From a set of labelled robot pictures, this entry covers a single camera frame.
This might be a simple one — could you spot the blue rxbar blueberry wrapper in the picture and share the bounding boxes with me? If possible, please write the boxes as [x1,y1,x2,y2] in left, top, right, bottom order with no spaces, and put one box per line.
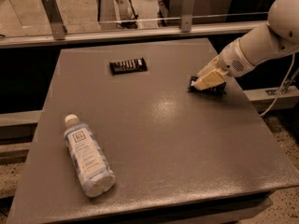
[188,77,226,95]

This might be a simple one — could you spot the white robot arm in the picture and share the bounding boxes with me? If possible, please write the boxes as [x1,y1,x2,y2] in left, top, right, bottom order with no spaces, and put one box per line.
[191,0,299,91]

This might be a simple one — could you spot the left metal rail bracket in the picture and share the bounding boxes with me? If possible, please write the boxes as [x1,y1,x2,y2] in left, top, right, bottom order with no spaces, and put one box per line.
[41,0,67,40]

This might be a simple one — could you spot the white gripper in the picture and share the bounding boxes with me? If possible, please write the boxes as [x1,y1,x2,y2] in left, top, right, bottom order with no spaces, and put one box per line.
[191,38,255,91]

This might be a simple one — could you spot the metal rail bracket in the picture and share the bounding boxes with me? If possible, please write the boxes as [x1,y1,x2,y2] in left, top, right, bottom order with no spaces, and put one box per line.
[41,0,67,40]
[180,0,195,33]

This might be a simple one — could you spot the horizontal metal rail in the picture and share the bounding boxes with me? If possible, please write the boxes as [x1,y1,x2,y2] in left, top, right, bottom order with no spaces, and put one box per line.
[0,21,264,49]

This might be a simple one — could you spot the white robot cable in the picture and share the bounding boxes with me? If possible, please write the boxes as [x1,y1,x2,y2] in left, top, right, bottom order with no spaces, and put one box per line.
[259,53,297,119]

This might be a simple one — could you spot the black rxbar chocolate wrapper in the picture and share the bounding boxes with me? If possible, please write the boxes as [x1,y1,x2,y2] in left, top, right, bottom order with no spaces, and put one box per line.
[109,58,148,75]

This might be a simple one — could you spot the right metal rail bracket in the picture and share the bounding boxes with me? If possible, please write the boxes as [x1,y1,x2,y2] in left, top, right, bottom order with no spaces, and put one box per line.
[180,0,195,33]

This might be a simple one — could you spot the blue plastic water bottle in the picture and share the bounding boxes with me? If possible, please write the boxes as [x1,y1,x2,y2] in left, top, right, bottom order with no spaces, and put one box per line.
[64,114,116,198]

